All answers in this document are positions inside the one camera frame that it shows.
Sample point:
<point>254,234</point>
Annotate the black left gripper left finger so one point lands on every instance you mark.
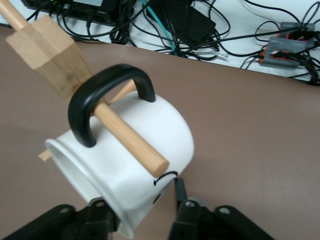
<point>62,225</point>

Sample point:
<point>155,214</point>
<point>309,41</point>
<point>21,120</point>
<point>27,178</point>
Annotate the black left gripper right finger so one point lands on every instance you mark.
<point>195,220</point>

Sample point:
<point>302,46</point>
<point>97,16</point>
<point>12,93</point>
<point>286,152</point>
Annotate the brown table mat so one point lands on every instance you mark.
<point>250,125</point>

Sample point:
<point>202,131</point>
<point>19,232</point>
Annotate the wooden mug stand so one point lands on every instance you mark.
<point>50,57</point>

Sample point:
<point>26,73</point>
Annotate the grey orange hub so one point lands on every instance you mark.
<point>275,62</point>
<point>292,25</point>

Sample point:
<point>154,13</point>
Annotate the black power adapter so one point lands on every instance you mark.
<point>190,22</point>

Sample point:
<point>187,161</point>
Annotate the black electronics box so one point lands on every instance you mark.
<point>82,10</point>

